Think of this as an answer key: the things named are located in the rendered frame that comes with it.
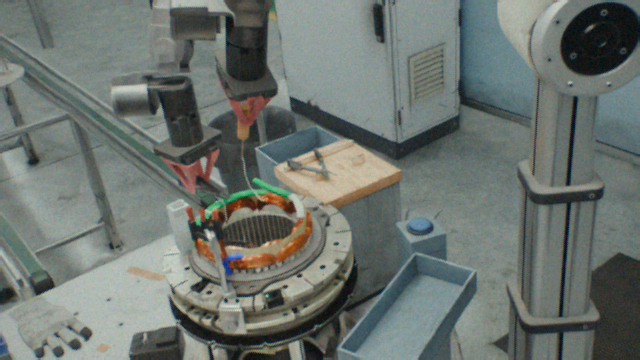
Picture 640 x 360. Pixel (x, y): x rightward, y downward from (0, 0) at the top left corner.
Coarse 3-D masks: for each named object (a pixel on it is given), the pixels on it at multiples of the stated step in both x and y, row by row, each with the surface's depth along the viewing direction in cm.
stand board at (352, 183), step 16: (336, 144) 150; (336, 160) 144; (368, 160) 142; (288, 176) 140; (304, 176) 139; (352, 176) 137; (368, 176) 137; (384, 176) 136; (400, 176) 138; (304, 192) 135; (320, 192) 133; (336, 192) 133; (352, 192) 132; (368, 192) 135; (336, 208) 132
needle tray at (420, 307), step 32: (416, 256) 113; (416, 288) 111; (448, 288) 111; (384, 320) 106; (416, 320) 105; (448, 320) 101; (352, 352) 99; (384, 352) 100; (416, 352) 99; (448, 352) 108
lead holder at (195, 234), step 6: (192, 222) 99; (204, 222) 99; (216, 222) 98; (192, 228) 99; (198, 228) 100; (204, 228) 99; (210, 228) 99; (216, 228) 99; (222, 228) 100; (192, 234) 100; (198, 234) 100; (204, 234) 100; (216, 234) 99; (222, 234) 100
